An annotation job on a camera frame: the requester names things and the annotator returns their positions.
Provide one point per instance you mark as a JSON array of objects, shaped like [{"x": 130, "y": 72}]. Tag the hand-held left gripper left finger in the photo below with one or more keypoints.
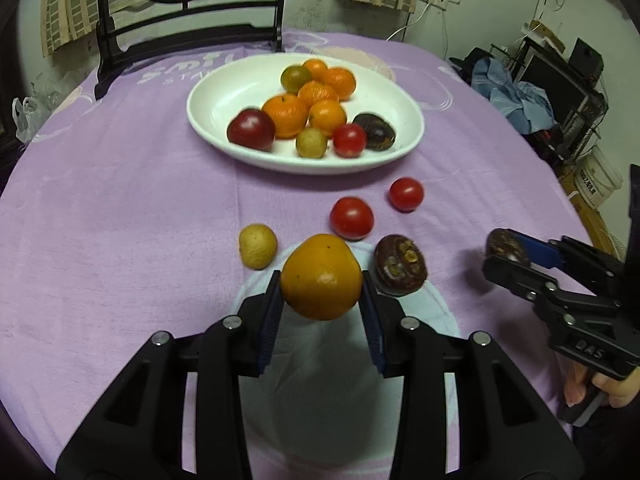
[{"x": 270, "y": 320}]

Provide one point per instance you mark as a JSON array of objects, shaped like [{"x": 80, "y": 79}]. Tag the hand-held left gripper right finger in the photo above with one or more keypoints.
[{"x": 372, "y": 320}]

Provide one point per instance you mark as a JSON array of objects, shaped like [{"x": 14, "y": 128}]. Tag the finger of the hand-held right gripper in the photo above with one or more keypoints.
[
  {"x": 510, "y": 272},
  {"x": 542, "y": 255}
]

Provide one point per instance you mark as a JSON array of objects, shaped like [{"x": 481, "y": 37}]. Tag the cracked passion fruit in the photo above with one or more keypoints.
[{"x": 400, "y": 264}]

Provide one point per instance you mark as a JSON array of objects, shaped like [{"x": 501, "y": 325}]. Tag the large spotted orange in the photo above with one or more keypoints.
[{"x": 321, "y": 276}]

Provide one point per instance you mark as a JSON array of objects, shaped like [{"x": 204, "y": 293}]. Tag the yellow longan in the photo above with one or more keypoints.
[
  {"x": 311, "y": 142},
  {"x": 257, "y": 246}
]

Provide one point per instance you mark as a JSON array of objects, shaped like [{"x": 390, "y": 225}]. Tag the red tomato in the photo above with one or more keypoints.
[
  {"x": 406, "y": 194},
  {"x": 349, "y": 140},
  {"x": 351, "y": 217}
]

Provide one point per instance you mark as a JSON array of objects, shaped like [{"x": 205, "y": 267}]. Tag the dark red plum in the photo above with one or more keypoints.
[{"x": 251, "y": 129}]

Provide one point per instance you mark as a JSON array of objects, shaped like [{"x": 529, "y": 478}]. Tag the small smooth orange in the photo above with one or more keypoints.
[{"x": 327, "y": 117}]

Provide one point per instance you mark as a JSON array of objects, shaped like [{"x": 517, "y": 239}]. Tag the white oval plate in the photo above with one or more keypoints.
[{"x": 220, "y": 95}]

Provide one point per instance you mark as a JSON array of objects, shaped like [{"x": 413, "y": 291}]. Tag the bumpy mandarin orange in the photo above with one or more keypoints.
[{"x": 318, "y": 94}]

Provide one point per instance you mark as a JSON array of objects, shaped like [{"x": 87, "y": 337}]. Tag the green orange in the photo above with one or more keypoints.
[{"x": 294, "y": 78}]

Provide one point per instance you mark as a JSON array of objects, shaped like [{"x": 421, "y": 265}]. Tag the yellowish orange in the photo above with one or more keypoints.
[{"x": 315, "y": 66}]

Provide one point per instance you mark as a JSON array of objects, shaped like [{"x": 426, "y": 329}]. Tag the person's right hand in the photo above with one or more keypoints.
[{"x": 625, "y": 392}]

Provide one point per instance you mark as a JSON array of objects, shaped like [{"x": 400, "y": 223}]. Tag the brown cardboard box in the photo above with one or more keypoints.
[{"x": 595, "y": 220}]

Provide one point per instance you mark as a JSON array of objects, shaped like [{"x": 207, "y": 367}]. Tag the white bucket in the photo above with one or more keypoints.
[{"x": 597, "y": 180}]

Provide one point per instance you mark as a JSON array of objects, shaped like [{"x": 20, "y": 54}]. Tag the blue clothes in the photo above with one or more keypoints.
[{"x": 520, "y": 100}]

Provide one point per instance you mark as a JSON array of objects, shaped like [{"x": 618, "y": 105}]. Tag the black monitor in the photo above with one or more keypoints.
[{"x": 555, "y": 80}]

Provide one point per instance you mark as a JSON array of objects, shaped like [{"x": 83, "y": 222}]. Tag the purple tablecloth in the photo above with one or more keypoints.
[{"x": 125, "y": 210}]

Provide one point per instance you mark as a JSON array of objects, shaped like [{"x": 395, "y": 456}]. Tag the black speaker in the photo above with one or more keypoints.
[{"x": 587, "y": 57}]

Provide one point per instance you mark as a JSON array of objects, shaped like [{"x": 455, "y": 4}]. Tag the dark cloth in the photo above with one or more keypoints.
[{"x": 465, "y": 65}]

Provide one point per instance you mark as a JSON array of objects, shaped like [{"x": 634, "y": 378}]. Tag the flat cardboard box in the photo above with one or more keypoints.
[{"x": 545, "y": 35}]

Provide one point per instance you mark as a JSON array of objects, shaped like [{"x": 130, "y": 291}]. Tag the white plastic bag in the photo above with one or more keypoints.
[{"x": 30, "y": 120}]

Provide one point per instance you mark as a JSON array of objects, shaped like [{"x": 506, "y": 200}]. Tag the wall socket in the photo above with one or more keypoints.
[{"x": 432, "y": 0}]

